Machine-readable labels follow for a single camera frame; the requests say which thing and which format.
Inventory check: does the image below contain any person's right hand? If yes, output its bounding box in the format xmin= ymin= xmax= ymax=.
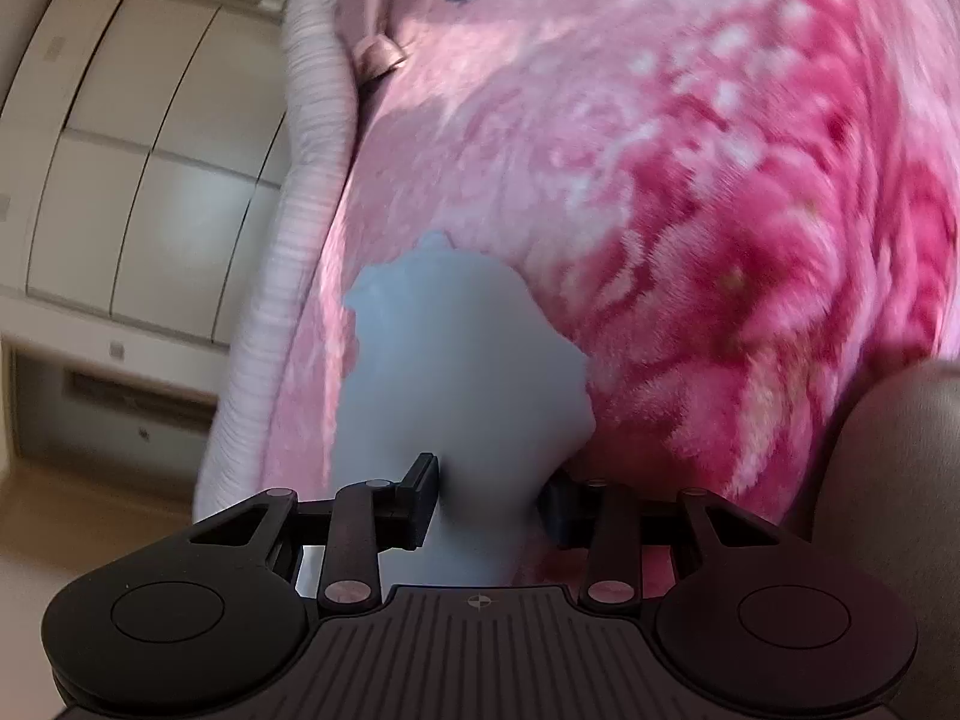
xmin=814 ymin=361 xmax=958 ymax=718

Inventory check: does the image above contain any white wardrobe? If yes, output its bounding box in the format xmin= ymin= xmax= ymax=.
xmin=2 ymin=0 xmax=290 ymax=346

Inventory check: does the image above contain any light blue garment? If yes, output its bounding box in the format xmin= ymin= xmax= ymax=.
xmin=331 ymin=232 xmax=596 ymax=587

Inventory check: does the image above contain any lilac striped quilt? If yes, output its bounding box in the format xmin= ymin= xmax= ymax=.
xmin=192 ymin=0 xmax=358 ymax=520

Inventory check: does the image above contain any pink floral blanket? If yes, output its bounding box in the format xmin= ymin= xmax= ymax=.
xmin=257 ymin=0 xmax=960 ymax=593

